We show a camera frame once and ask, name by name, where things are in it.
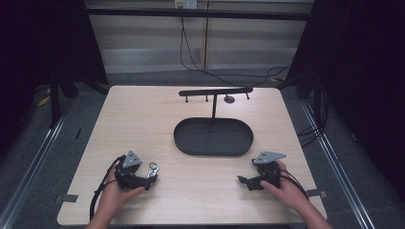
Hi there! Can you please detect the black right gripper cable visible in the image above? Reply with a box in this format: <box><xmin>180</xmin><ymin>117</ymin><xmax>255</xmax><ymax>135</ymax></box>
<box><xmin>276</xmin><ymin>167</ymin><xmax>310</xmax><ymax>200</ymax></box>

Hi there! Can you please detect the black hook stand with tray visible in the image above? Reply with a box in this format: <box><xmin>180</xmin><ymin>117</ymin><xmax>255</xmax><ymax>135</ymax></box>
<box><xmin>173</xmin><ymin>87</ymin><xmax>255</xmax><ymax>157</ymax></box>

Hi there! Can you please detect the black horizontal frame bar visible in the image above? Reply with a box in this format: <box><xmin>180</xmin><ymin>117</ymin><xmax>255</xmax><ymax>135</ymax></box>
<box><xmin>86</xmin><ymin>7</ymin><xmax>316</xmax><ymax>22</ymax></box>

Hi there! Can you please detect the silver key ring with carabiner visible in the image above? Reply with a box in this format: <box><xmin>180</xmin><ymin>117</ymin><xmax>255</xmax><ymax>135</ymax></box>
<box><xmin>146</xmin><ymin>161</ymin><xmax>160</xmax><ymax>179</ymax></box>

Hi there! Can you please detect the black upright stand post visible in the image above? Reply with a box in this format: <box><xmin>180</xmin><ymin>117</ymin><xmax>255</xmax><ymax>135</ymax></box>
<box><xmin>48</xmin><ymin>71</ymin><xmax>62</xmax><ymax>130</ymax></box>

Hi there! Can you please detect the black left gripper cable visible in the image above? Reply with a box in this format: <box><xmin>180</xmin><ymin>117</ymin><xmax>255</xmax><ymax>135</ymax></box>
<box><xmin>89</xmin><ymin>155</ymin><xmax>127</xmax><ymax>221</ymax></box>

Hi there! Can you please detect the person's left hand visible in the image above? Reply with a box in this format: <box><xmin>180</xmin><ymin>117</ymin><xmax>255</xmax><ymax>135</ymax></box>
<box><xmin>96</xmin><ymin>171</ymin><xmax>146</xmax><ymax>220</ymax></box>

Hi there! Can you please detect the person's right hand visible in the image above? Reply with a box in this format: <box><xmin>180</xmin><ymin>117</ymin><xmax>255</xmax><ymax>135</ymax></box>
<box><xmin>260</xmin><ymin>159</ymin><xmax>309</xmax><ymax>214</ymax></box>

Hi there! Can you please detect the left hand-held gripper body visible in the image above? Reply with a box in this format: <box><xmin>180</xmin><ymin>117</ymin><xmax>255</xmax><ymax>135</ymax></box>
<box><xmin>114</xmin><ymin>150</ymin><xmax>151</xmax><ymax>192</ymax></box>

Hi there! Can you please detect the white wall outlet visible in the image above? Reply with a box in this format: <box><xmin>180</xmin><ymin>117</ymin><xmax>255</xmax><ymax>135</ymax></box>
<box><xmin>174</xmin><ymin>0</ymin><xmax>199</xmax><ymax>10</ymax></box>

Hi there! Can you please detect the bundle of black floor cables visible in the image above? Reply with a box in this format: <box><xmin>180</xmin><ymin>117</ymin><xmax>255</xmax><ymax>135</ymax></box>
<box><xmin>296</xmin><ymin>84</ymin><xmax>330</xmax><ymax>148</ymax></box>

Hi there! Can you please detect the black hanging wall cable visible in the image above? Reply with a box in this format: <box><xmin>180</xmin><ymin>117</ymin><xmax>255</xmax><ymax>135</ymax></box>
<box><xmin>179</xmin><ymin>15</ymin><xmax>292</xmax><ymax>88</ymax></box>

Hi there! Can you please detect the metal floor rail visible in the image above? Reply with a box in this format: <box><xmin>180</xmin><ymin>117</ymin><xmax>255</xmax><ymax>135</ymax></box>
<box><xmin>0</xmin><ymin>94</ymin><xmax>77</xmax><ymax>229</ymax></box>
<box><xmin>300</xmin><ymin>100</ymin><xmax>378</xmax><ymax>229</ymax></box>

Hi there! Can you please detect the dark curtain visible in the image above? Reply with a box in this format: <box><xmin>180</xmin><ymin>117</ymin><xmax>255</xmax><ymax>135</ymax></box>
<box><xmin>0</xmin><ymin>0</ymin><xmax>109</xmax><ymax>154</ymax></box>
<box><xmin>286</xmin><ymin>0</ymin><xmax>405</xmax><ymax>204</ymax></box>

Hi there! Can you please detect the grey tape strip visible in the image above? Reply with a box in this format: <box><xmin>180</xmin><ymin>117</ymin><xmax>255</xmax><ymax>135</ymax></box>
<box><xmin>306</xmin><ymin>188</ymin><xmax>329</xmax><ymax>199</ymax></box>
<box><xmin>53</xmin><ymin>194</ymin><xmax>79</xmax><ymax>205</ymax></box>

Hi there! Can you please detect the yellow floor item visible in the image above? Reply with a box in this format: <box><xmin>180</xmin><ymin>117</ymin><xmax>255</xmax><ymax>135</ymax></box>
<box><xmin>37</xmin><ymin>89</ymin><xmax>52</xmax><ymax>108</ymax></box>

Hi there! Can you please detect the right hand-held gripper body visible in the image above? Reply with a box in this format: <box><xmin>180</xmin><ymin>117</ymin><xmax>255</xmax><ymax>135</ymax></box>
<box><xmin>250</xmin><ymin>151</ymin><xmax>288</xmax><ymax>192</ymax></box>

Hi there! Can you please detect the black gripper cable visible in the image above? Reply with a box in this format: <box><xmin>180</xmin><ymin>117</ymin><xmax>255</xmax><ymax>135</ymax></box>
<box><xmin>276</xmin><ymin>167</ymin><xmax>310</xmax><ymax>200</ymax></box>
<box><xmin>89</xmin><ymin>155</ymin><xmax>127</xmax><ymax>221</ymax></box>

